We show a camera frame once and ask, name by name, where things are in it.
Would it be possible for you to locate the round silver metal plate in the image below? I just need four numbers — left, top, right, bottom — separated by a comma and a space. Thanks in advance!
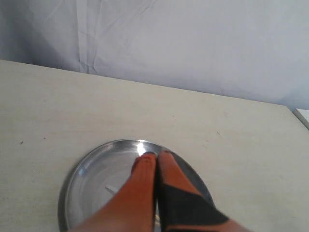
57, 138, 216, 232

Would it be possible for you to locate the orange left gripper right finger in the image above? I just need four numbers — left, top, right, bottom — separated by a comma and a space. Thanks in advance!
157, 151, 241, 232

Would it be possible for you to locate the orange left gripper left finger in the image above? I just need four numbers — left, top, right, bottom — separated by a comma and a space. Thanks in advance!
72, 152, 156, 232

